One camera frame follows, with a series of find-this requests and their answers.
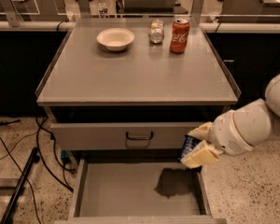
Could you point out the grey top drawer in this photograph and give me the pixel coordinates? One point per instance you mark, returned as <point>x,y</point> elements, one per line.
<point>112,136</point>

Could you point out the grey drawer cabinet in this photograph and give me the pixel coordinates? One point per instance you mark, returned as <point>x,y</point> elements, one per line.
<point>87,83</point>

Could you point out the blue rxbar blueberry bar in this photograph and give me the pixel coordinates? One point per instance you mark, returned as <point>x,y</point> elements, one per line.
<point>189,144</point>

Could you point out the black bar on floor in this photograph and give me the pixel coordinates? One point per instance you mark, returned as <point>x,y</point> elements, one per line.
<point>11,206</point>

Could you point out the clear glass jar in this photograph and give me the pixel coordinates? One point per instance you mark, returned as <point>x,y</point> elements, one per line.
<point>156,32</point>

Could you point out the white paper bowl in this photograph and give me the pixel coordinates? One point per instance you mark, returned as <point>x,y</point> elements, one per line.
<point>115,39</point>

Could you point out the clear water bottle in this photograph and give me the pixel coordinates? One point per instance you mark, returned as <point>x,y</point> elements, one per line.
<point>102,9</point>

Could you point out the red coca-cola can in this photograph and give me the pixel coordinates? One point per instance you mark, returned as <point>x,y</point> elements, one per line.
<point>180,33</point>

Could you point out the white horizontal rail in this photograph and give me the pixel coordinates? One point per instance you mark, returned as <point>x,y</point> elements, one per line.
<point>220,28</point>

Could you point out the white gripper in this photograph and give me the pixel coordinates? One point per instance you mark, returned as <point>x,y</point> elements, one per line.
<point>224,135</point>

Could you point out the open grey middle drawer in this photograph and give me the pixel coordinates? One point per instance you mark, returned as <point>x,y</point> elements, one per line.
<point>139,193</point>

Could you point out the black drawer handle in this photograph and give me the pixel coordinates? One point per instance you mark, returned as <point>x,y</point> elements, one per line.
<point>139,137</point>

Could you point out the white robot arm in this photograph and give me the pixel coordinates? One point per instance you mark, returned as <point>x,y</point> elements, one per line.
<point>259,121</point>

